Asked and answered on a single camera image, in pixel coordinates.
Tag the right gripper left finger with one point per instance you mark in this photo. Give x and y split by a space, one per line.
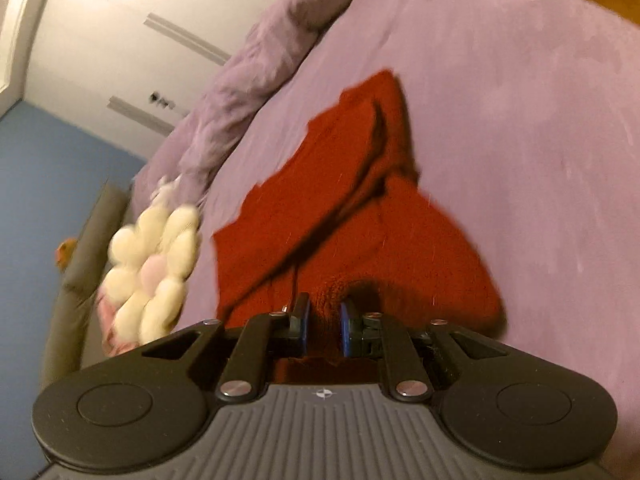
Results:
296 336

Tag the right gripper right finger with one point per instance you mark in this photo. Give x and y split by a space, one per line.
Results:
354 343

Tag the red knitted sweater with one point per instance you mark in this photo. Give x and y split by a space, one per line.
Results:
344 219

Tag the cream flower plush pillow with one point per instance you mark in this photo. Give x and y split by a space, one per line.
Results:
142 295

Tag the crumpled purple duvet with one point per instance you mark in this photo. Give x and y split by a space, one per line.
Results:
193 153

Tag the grey headboard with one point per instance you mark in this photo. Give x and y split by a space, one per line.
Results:
74 338

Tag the purple bed blanket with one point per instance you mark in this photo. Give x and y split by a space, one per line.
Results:
524 122

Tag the white wardrobe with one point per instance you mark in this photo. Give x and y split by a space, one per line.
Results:
127 71

